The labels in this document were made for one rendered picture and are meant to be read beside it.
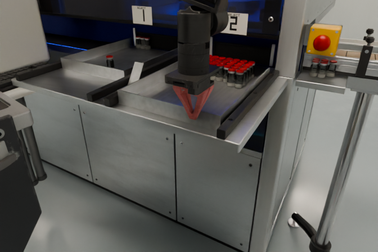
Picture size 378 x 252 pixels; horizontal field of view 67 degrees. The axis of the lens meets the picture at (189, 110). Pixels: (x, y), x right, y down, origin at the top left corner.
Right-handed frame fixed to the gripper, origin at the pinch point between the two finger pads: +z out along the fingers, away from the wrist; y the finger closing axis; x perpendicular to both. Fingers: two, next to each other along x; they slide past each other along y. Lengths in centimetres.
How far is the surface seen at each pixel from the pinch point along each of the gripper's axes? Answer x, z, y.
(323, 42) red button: -18.4, -9.9, 34.4
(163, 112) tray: 7.6, 1.5, 0.8
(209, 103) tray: 1.5, 2.1, 10.9
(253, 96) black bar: -7.4, 0.3, 16.1
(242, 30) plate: 4.3, -10.4, 38.0
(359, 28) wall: -35, 54, 499
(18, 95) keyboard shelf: 66, 11, 4
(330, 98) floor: -20, 87, 254
